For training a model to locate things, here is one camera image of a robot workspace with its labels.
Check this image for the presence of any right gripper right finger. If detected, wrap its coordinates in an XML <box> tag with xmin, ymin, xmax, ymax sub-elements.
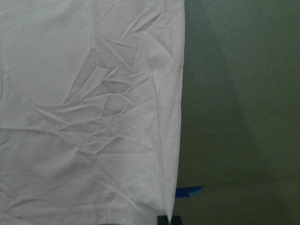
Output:
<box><xmin>171</xmin><ymin>216</ymin><xmax>182</xmax><ymax>225</ymax></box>

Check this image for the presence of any pink Snoopy t-shirt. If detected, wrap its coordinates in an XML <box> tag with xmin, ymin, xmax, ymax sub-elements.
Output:
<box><xmin>0</xmin><ymin>0</ymin><xmax>185</xmax><ymax>225</ymax></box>

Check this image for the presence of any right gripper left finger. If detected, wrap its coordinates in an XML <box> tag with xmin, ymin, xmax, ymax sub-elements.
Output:
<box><xmin>157</xmin><ymin>215</ymin><xmax>169</xmax><ymax>225</ymax></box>

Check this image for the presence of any blue tape strip crosswise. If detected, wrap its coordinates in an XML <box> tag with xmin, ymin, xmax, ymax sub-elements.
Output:
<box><xmin>175</xmin><ymin>186</ymin><xmax>203</xmax><ymax>199</ymax></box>

